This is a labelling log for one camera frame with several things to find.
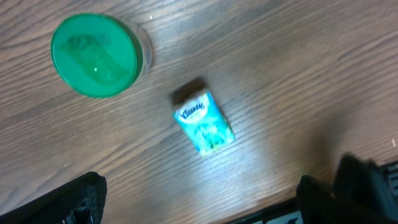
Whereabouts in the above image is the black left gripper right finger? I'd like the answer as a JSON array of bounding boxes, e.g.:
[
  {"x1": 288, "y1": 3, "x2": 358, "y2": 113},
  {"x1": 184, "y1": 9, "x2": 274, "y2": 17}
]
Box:
[{"x1": 295, "y1": 154, "x2": 398, "y2": 224}]

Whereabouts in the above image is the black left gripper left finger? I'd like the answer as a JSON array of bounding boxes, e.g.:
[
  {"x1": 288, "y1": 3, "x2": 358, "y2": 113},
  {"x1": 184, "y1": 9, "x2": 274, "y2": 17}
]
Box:
[{"x1": 1, "y1": 172, "x2": 107, "y2": 224}]

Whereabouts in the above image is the teal Kleenex tissue pack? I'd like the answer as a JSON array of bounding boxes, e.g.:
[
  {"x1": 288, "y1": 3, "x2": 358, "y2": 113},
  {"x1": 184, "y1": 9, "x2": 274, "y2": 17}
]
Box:
[{"x1": 174, "y1": 88, "x2": 235, "y2": 156}]

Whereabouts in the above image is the green lid jar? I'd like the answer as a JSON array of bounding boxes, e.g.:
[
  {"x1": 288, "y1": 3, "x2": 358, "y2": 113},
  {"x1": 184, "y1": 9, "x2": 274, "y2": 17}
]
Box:
[{"x1": 50, "y1": 13, "x2": 153, "y2": 98}]

